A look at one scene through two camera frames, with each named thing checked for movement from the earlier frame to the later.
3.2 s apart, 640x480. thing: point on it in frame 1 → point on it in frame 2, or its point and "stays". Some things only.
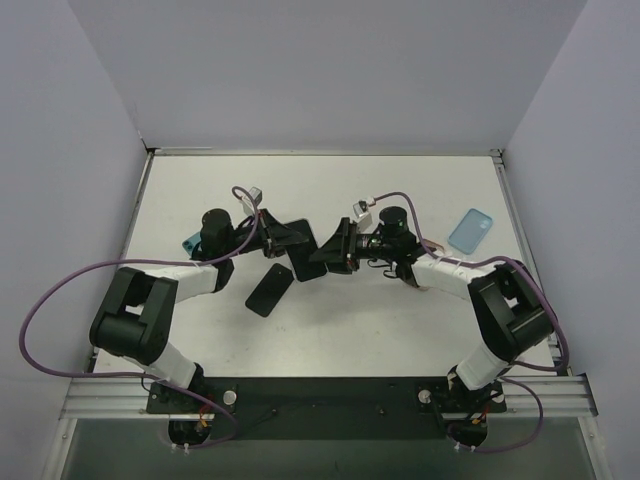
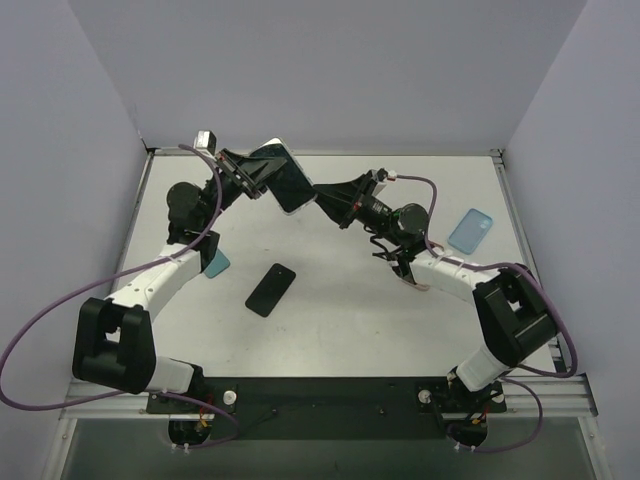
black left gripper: [270, 235] → [239, 173]
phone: [300, 254] → [292, 187]
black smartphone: [270, 289] stays
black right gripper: [348, 245] → [356, 203]
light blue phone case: [470, 231] stays
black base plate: [326, 408] stays
